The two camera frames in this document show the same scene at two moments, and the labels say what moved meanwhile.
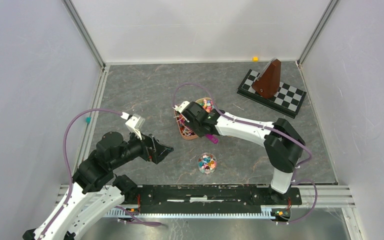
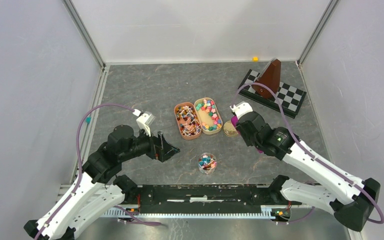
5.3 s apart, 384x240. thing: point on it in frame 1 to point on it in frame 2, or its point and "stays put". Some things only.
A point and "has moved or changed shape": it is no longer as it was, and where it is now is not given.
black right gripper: x=200 y=134 to x=242 y=133
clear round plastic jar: x=207 y=163 stays put
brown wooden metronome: x=268 y=83 stays put
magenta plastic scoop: x=212 y=138 has moved or changed shape
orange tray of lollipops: x=186 y=133 stays put
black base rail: x=216 y=195 stays put
